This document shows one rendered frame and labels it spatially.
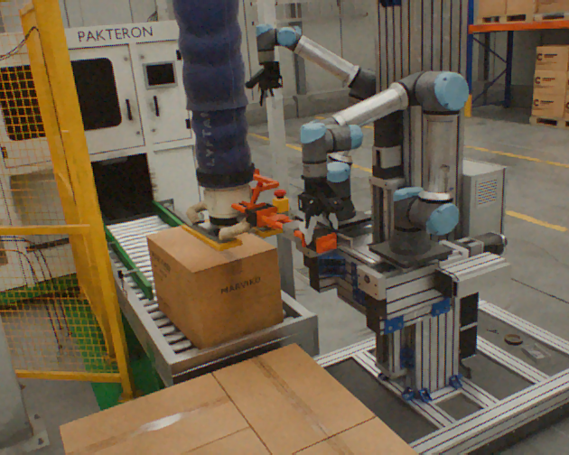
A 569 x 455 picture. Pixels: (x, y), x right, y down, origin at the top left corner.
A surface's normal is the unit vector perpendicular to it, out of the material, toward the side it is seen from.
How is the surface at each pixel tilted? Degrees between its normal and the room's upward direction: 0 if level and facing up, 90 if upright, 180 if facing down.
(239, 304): 90
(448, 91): 83
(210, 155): 73
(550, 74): 87
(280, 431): 0
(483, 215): 90
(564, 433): 0
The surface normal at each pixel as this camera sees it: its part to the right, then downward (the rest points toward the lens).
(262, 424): -0.08, -0.94
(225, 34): 0.41, 0.00
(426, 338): 0.46, 0.26
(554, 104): -0.86, 0.22
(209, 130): -0.23, 0.00
